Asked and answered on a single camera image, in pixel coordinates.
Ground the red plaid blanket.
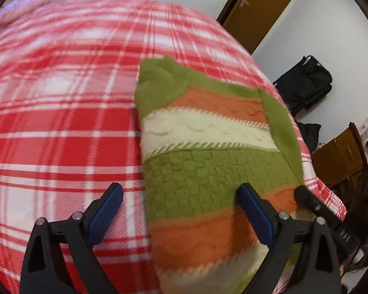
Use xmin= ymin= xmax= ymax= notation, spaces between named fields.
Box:
xmin=0 ymin=0 xmax=348 ymax=294

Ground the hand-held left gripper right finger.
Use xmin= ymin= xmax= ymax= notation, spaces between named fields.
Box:
xmin=237 ymin=183 xmax=343 ymax=294

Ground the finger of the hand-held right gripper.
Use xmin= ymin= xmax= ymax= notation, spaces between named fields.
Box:
xmin=294 ymin=185 xmax=337 ymax=228

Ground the black bag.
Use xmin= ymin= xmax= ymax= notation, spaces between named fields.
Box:
xmin=297 ymin=122 xmax=322 ymax=154

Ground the black suitcase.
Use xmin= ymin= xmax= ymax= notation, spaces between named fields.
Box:
xmin=273 ymin=56 xmax=333 ymax=117

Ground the green striped knit sweater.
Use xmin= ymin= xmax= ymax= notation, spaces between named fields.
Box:
xmin=134 ymin=56 xmax=304 ymax=294

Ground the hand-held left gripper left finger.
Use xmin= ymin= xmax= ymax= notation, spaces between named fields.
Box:
xmin=20 ymin=183 xmax=124 ymax=294

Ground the wooden chair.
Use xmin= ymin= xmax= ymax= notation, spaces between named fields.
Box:
xmin=311 ymin=122 xmax=368 ymax=189

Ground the pink pillow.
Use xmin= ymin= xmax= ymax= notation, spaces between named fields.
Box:
xmin=0 ymin=0 xmax=50 ymax=27

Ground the brown wooden door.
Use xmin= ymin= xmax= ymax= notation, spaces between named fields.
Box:
xmin=217 ymin=0 xmax=303 ymax=55

